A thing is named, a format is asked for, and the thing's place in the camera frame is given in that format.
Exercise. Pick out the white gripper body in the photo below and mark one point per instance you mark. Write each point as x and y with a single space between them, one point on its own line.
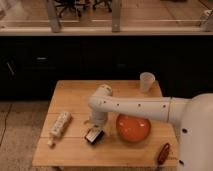
98 119

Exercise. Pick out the black and white eraser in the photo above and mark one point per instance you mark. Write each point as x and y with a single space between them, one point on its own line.
93 135

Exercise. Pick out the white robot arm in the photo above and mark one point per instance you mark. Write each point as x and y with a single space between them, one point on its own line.
193 116

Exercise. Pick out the orange bowl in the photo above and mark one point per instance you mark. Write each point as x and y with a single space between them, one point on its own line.
133 129

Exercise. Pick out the wooden table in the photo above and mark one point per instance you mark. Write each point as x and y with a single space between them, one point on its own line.
73 150

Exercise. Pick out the clear plastic cup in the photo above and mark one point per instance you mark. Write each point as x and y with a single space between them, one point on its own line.
147 79

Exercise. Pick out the brown oval object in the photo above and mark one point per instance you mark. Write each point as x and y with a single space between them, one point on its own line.
163 154

